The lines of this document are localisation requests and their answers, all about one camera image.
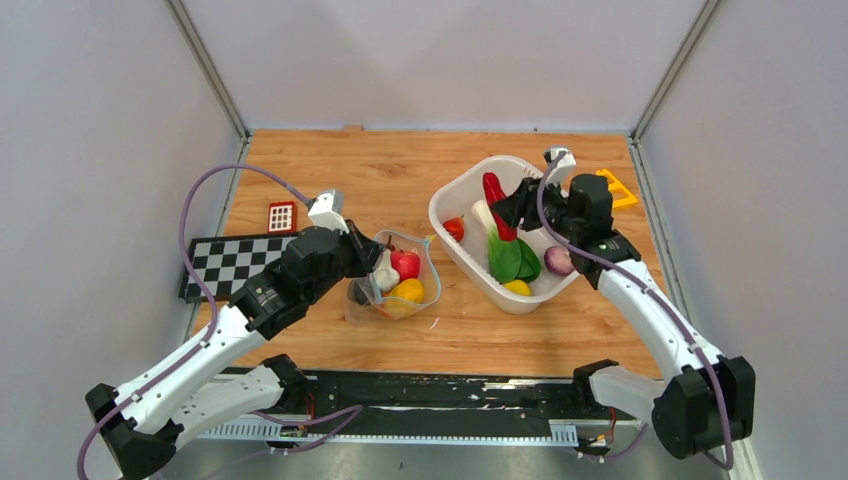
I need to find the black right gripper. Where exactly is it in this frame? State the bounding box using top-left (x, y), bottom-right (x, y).
top-left (490, 174), bottom-right (581, 241)

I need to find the red toy chili pepper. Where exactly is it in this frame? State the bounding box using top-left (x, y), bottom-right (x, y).
top-left (482, 172), bottom-right (519, 243)

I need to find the red toy apple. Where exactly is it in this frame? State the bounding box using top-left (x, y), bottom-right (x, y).
top-left (390, 249), bottom-right (421, 282)

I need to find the clear zip top bag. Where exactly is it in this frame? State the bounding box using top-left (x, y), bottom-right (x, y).
top-left (343, 230), bottom-right (442, 324)

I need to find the yellow toy mango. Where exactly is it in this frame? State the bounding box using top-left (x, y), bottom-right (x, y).
top-left (384, 278), bottom-right (426, 318)

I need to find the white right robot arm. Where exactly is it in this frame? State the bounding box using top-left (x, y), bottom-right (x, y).
top-left (493, 174), bottom-right (756, 469)

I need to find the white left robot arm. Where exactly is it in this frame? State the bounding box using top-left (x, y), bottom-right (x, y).
top-left (85, 222), bottom-right (385, 479)

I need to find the red toy window block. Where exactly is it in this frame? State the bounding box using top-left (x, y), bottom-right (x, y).
top-left (267, 201), bottom-right (298, 234)

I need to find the green toy bok choy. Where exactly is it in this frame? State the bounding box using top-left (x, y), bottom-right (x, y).
top-left (471, 200), bottom-right (542, 284)

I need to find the white plastic basket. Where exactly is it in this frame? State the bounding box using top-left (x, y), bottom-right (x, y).
top-left (428, 155), bottom-right (580, 315)

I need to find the purple toy onion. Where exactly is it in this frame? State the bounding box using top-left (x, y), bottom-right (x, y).
top-left (544, 246), bottom-right (575, 277)

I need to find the small red toy tomato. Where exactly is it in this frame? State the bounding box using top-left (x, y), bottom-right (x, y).
top-left (442, 216), bottom-right (465, 243)

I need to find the yellow toy lemon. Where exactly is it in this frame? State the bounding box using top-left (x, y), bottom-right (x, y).
top-left (502, 279), bottom-right (533, 296)

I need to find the black white checkerboard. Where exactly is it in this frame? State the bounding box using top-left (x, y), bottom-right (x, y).
top-left (187, 233), bottom-right (297, 301)

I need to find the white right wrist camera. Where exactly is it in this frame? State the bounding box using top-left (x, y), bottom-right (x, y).
top-left (543, 146), bottom-right (576, 187)

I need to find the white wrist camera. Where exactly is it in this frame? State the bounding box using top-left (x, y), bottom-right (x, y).
top-left (543, 146), bottom-right (576, 187)
top-left (308, 189), bottom-right (349, 233)

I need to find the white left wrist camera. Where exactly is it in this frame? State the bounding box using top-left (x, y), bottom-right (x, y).
top-left (308, 189), bottom-right (349, 233)

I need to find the yellow toy frame block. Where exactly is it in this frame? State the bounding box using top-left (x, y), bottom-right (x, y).
top-left (595, 168), bottom-right (639, 209)

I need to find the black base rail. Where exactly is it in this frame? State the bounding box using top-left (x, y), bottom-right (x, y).
top-left (235, 367), bottom-right (639, 446)

